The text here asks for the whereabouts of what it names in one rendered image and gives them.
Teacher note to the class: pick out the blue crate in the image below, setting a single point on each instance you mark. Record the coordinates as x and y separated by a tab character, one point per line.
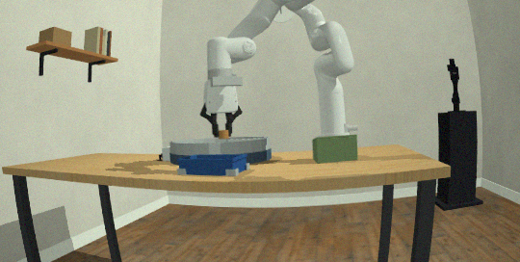
212	164

